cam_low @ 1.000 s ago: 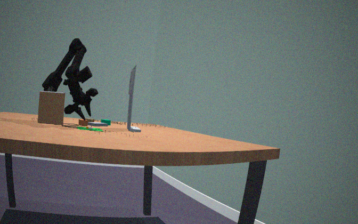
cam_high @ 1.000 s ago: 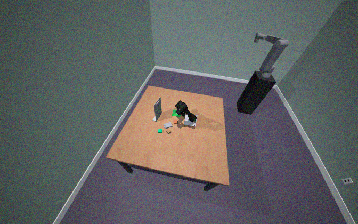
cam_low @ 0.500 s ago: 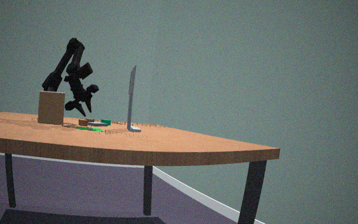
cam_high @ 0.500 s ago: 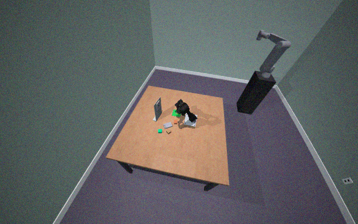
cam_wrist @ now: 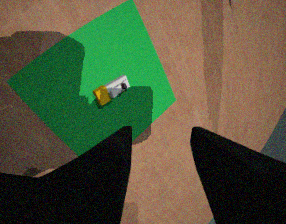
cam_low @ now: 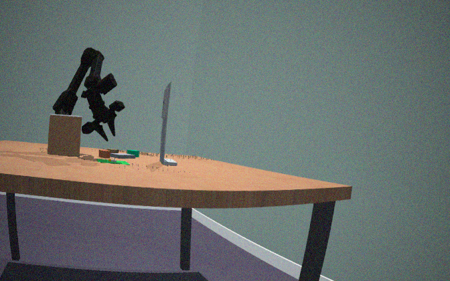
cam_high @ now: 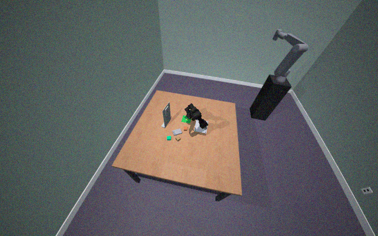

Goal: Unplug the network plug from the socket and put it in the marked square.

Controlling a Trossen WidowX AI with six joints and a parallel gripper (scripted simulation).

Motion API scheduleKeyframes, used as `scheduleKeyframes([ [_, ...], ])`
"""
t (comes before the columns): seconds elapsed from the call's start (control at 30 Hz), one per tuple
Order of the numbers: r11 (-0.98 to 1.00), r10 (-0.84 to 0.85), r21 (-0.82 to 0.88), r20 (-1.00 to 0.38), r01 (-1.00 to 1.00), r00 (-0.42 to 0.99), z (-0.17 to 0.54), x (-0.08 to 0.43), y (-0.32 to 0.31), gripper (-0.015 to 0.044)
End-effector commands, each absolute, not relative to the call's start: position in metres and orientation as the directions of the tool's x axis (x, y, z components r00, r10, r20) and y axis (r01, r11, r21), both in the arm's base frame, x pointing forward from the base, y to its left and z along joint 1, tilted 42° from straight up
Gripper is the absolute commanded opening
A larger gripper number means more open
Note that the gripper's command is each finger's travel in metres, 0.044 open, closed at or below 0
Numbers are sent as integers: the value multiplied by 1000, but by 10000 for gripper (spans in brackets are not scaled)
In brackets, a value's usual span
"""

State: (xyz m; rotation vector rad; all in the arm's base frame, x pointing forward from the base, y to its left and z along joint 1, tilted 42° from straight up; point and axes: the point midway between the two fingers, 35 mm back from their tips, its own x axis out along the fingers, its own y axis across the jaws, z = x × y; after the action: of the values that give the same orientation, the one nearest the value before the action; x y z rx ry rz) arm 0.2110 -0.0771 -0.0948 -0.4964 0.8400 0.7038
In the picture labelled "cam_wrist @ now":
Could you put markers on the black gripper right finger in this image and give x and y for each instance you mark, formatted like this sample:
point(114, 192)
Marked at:
point(242, 186)

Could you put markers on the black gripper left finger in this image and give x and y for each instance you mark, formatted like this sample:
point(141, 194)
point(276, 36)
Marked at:
point(89, 190)

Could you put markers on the green square mat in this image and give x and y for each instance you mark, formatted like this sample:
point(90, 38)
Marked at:
point(58, 84)

